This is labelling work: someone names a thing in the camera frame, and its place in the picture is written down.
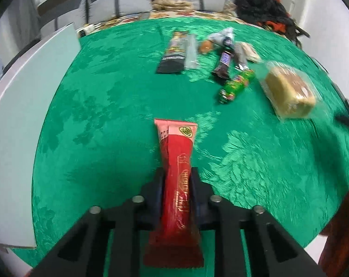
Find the red snack packet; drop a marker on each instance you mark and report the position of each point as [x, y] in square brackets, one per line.
[175, 243]

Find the beige wafer packet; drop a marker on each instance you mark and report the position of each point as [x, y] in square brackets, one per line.
[250, 52]

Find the green sausage snack packet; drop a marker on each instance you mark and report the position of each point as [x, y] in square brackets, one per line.
[233, 87]

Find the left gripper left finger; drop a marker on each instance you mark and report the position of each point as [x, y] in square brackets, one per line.
[107, 241]

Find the bread cake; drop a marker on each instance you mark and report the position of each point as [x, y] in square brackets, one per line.
[290, 91]

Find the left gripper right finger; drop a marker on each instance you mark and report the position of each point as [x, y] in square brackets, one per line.
[248, 242]

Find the left grey pillow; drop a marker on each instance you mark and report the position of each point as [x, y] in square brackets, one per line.
[68, 12]

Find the snickers chocolate bar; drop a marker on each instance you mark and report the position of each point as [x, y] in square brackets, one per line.
[222, 70]

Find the black yellow snack bag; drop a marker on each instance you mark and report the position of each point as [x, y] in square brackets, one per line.
[174, 56]

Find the folded beige cloth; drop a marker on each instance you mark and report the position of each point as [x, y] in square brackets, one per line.
[172, 5]

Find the black and orange clothes pile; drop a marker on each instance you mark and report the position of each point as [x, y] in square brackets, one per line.
[270, 15]

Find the small orange bun packet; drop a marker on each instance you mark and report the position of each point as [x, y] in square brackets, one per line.
[206, 46]

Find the white cardboard box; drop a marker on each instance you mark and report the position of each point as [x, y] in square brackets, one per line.
[26, 91]

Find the white triangular snack packet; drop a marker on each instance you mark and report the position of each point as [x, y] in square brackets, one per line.
[224, 38]

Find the clear long stick packet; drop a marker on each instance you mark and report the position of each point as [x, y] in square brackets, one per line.
[191, 52]

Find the green patterned cloth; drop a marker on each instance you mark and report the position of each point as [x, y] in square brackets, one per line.
[99, 143]

